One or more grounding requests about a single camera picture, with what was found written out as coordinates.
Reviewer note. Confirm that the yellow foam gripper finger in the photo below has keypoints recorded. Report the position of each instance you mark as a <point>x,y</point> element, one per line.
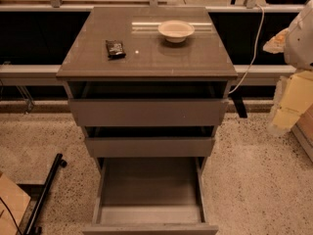
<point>276,44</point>

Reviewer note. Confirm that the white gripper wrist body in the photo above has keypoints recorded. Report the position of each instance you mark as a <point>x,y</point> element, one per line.
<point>300,44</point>

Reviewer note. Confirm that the grey bottom drawer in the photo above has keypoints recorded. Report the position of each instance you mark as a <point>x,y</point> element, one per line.
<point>150,196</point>

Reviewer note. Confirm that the grey drawer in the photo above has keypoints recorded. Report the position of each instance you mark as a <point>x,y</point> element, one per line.
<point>150,196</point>
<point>143,142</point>
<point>152,103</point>

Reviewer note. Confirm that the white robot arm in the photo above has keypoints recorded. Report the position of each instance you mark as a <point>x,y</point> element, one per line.
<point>298,51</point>

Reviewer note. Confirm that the grey drawer cabinet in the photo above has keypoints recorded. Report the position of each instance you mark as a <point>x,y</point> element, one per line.
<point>149,56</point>

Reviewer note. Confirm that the grey top drawer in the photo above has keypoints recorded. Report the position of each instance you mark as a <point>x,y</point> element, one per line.
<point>152,103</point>

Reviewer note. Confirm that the grey middle drawer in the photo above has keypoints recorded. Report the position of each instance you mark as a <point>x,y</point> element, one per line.
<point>143,142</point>

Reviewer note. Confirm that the cardboard box right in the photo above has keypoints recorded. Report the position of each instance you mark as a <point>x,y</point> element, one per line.
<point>303,131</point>

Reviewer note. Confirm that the white bowl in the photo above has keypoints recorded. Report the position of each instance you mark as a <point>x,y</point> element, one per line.
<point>176,31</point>

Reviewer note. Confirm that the black snack packet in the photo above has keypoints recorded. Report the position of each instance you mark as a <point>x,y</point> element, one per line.
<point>115,49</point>

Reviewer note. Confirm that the black metal bar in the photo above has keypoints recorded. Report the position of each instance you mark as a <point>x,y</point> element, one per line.
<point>31,227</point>

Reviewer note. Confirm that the black bracket behind cabinet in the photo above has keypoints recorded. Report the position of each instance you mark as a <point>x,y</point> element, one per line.
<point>239,104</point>

